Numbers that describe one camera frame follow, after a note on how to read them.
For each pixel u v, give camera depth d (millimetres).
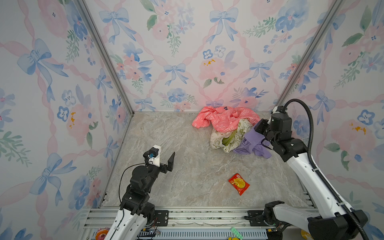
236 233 689
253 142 781
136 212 519
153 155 585
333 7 692
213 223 735
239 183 837
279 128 537
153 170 647
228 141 878
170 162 650
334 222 365
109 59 886
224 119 1067
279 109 623
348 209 378
